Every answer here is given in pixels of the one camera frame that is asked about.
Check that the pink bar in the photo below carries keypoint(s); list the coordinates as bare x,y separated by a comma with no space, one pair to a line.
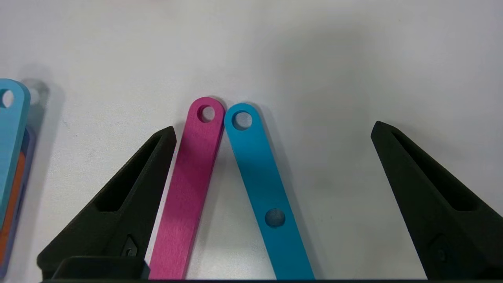
188,188

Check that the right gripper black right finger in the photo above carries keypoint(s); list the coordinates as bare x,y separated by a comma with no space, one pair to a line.
444,228

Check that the light blue bar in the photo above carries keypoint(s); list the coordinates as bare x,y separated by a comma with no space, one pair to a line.
263,177
11,149

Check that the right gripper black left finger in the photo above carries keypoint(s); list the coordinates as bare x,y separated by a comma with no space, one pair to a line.
129,220

